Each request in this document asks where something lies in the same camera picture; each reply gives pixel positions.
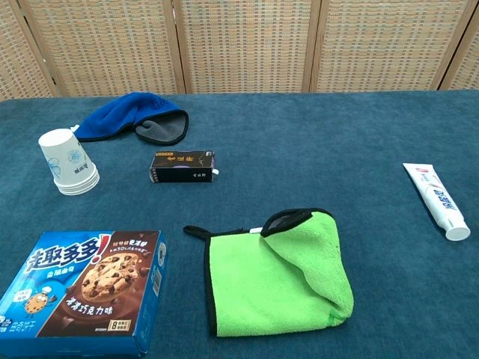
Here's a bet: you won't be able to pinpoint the white paper cup blue print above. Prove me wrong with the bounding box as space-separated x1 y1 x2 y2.
38 128 99 188

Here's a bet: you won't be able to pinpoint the blue chocolate cookie box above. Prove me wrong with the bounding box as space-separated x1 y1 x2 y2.
0 230 168 356

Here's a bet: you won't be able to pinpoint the nested white paper cups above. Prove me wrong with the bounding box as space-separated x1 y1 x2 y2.
54 168 101 197

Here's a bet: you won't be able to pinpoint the teal carpet table cover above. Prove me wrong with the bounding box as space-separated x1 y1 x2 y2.
0 88 479 359

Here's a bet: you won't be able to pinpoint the green microfibre cloth black trim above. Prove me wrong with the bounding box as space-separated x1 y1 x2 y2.
183 207 355 337

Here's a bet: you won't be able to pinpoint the small black carton gold print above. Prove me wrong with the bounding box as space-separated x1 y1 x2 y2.
150 150 221 184

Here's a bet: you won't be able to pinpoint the blue and grey cloth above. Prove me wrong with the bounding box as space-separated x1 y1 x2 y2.
70 93 189 146

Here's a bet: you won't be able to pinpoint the white toothpaste tube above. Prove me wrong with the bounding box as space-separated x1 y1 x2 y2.
402 162 472 242

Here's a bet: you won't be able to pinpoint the woven rattan screen panel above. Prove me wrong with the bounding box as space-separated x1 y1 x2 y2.
436 7 479 91
170 0 323 94
309 0 479 93
16 0 187 97
0 0 63 99

